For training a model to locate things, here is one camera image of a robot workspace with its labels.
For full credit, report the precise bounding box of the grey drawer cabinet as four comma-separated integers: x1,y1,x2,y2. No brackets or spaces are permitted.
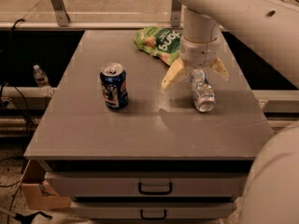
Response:
25,30,271,224

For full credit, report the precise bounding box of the upper grey drawer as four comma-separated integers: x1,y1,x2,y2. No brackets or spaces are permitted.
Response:
45,172,247,199

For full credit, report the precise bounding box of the black drawer handle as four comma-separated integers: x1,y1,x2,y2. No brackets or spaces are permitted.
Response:
140,210,167,220
137,182,173,195

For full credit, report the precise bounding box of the black tripod leg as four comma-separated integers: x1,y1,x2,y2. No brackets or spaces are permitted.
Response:
0,209,52,224

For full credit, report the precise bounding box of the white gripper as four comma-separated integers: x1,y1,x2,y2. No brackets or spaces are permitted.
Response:
161,36,229,91

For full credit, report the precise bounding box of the green chip bag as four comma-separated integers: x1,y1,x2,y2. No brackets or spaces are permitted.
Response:
134,26,181,65

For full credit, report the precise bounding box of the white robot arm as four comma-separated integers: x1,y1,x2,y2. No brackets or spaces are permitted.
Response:
179,0,299,224

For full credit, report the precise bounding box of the grey drawer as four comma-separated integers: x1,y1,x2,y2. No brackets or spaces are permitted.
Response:
71,202,236,220
45,172,247,199

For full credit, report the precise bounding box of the lower grey drawer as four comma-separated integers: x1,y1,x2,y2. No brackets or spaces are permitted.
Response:
71,202,236,220

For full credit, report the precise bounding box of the blue pepsi can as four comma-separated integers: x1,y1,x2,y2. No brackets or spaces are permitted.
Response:
100,63,128,110

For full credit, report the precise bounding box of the silver redbull can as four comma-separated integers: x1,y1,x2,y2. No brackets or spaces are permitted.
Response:
189,69,216,113

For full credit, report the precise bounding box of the metal bracket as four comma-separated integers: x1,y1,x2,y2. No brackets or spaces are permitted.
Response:
170,0,181,27
50,0,70,27

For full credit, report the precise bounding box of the cardboard box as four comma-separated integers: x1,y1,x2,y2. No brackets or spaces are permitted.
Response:
21,161,71,210

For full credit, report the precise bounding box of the black cable left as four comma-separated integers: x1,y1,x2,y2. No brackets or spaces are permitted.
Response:
0,18,38,135

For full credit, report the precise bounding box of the middle metal bracket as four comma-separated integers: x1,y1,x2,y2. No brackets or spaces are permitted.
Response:
170,0,181,27

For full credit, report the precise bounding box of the black lower drawer handle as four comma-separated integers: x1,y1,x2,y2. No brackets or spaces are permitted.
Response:
140,210,167,220

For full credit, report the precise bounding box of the clear plastic water bottle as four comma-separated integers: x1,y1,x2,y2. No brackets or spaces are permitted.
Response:
33,64,54,97

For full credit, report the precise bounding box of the black upper drawer handle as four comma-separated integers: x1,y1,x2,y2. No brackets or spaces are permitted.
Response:
137,182,173,195

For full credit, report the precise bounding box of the left metal bracket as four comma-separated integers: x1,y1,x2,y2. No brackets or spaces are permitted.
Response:
50,0,70,27

